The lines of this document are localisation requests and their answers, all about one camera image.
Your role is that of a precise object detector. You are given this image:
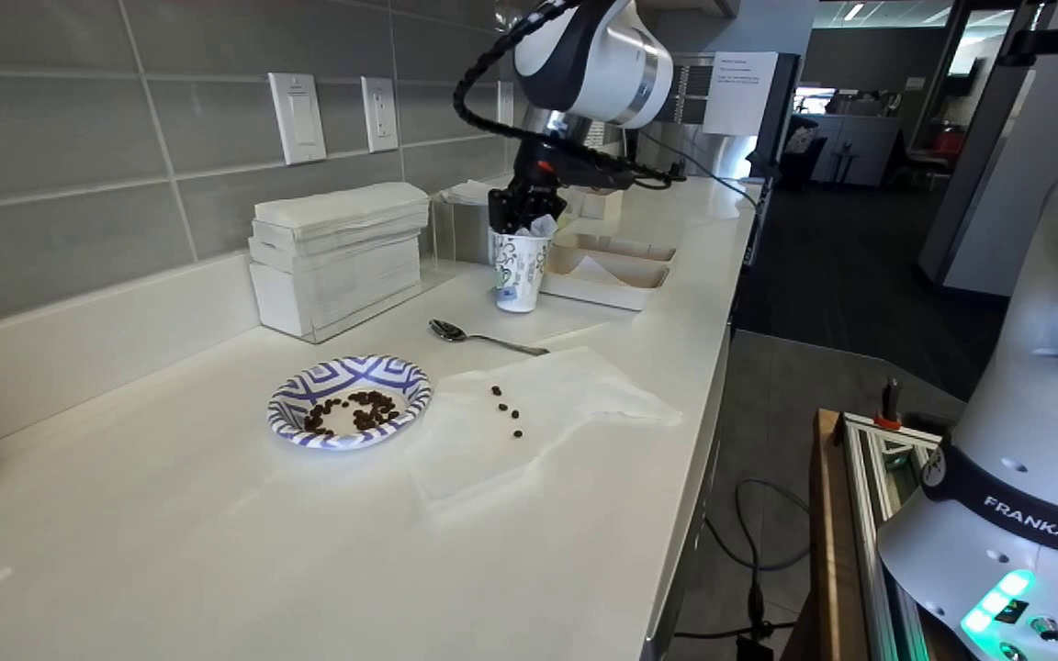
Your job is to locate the patterned paper cup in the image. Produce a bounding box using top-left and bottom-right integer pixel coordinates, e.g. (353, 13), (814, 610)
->
(490, 228), (554, 314)

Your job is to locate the stack of white paper towels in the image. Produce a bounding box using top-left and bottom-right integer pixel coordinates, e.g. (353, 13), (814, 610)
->
(248, 181), (431, 339)

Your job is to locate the blue patterned paper plate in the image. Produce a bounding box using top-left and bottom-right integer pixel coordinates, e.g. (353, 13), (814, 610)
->
(267, 354), (433, 452)

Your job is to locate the white divided tray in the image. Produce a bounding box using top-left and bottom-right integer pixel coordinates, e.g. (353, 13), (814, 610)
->
(541, 231), (678, 312)

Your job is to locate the heap of coffee beans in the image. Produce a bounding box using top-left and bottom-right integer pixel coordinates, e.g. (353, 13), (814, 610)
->
(303, 390), (402, 436)

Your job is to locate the metal spoon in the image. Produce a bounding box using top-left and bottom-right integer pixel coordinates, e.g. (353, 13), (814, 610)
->
(428, 319), (551, 358)

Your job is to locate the black cable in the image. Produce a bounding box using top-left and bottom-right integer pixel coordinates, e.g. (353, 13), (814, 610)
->
(674, 477), (812, 661)

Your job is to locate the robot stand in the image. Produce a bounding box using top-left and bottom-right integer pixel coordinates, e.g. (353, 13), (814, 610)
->
(808, 409), (954, 661)

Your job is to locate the clear acrylic napkin holder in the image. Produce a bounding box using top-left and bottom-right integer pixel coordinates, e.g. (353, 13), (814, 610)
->
(431, 178), (495, 267)

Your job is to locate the white cabinet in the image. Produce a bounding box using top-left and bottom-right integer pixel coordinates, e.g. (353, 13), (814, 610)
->
(808, 112), (903, 187)

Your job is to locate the white light switch plate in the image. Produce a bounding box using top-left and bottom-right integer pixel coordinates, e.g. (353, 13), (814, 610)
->
(268, 73), (328, 166)

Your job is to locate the white paper notice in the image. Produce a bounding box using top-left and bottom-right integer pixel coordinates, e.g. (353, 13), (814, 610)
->
(701, 50), (780, 138)

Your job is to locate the orange handled clamp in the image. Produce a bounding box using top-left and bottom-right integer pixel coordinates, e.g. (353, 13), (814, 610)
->
(873, 376), (904, 431)

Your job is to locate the flat white paper towel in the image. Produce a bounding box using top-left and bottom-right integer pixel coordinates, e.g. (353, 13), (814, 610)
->
(408, 346), (683, 503)

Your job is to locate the clear acrylic towel holder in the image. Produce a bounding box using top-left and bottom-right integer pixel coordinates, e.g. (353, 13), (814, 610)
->
(258, 262), (456, 345)

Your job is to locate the stainless steel refrigerator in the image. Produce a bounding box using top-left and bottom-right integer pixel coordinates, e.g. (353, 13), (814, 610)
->
(636, 50), (802, 182)

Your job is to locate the office chair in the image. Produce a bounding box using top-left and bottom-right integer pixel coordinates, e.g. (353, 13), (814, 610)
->
(892, 127), (963, 189)

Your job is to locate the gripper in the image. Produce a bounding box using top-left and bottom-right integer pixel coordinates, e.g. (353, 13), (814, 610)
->
(489, 136), (578, 236)

